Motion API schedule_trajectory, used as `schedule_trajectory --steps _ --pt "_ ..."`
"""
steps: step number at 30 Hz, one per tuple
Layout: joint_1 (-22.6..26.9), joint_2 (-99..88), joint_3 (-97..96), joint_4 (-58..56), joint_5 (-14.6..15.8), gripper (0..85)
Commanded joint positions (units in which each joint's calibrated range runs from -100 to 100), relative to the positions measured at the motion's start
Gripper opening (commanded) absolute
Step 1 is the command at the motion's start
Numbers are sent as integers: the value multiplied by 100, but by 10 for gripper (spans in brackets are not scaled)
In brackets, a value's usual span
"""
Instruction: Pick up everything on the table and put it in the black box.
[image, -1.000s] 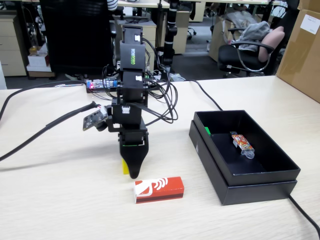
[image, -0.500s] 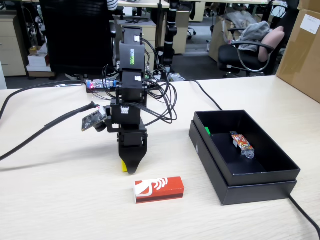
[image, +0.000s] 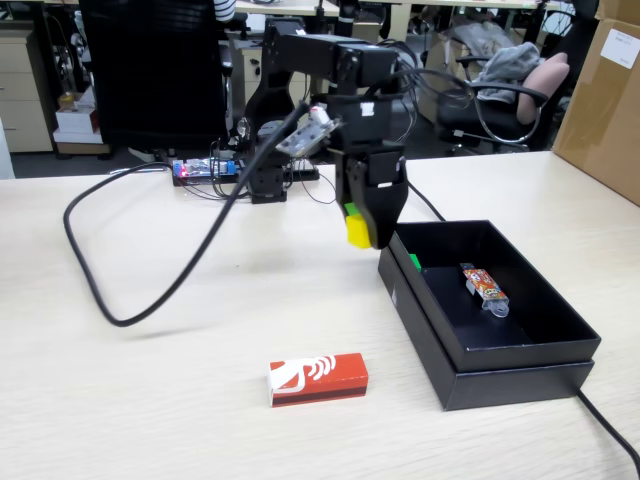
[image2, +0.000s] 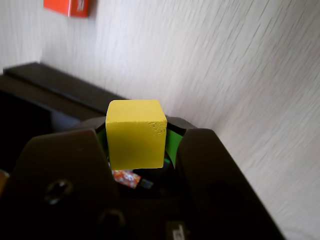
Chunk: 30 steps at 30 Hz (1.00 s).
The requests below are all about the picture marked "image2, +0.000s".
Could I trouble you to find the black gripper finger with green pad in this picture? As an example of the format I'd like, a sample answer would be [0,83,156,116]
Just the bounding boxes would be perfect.
[163,115,286,240]

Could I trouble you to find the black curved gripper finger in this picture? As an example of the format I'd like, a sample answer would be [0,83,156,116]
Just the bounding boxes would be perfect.
[0,115,126,240]

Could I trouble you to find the yellow wooden cube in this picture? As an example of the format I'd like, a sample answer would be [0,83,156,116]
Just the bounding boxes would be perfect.
[105,99,169,171]

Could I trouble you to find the red and white carton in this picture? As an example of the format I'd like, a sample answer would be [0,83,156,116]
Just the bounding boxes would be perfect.
[43,0,91,18]

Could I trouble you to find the black cardboard box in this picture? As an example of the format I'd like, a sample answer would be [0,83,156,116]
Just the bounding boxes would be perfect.
[0,73,111,176]

